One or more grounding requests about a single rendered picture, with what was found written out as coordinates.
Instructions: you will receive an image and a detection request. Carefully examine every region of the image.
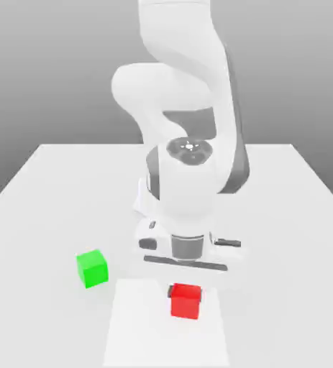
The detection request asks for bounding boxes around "small red cube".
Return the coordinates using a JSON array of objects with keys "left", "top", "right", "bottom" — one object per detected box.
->
[{"left": 169, "top": 282, "right": 202, "bottom": 321}]

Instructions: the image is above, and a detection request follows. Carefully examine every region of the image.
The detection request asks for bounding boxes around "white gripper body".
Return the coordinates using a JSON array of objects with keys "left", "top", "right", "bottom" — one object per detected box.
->
[{"left": 142, "top": 254, "right": 232, "bottom": 282}]

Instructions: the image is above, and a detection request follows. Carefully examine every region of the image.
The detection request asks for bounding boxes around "small green cube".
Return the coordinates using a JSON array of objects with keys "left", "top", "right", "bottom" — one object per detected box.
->
[{"left": 76, "top": 249, "right": 110, "bottom": 290}]

